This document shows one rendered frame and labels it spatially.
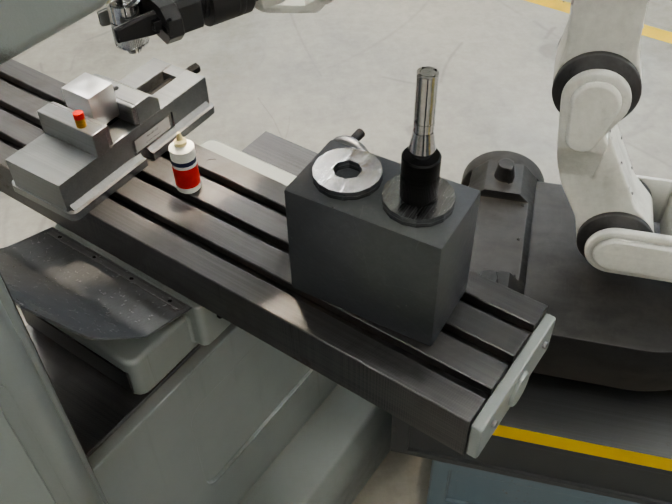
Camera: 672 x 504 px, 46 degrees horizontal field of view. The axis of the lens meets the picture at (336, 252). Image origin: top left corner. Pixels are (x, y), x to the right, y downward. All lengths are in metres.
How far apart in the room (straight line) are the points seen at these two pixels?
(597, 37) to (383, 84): 1.91
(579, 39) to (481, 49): 2.10
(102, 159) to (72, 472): 0.48
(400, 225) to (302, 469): 0.96
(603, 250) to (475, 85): 1.73
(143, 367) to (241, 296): 0.21
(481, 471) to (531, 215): 0.57
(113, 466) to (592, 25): 1.02
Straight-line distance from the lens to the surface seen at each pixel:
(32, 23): 0.90
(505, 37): 3.56
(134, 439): 1.32
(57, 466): 1.12
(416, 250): 0.95
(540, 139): 3.00
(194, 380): 1.37
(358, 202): 0.99
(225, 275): 1.17
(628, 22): 1.37
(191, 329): 1.30
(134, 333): 1.18
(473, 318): 1.11
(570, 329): 1.62
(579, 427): 1.69
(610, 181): 1.56
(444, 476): 1.87
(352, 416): 1.89
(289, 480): 1.81
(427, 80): 0.87
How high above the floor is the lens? 1.79
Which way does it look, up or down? 46 degrees down
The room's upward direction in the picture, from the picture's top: 1 degrees counter-clockwise
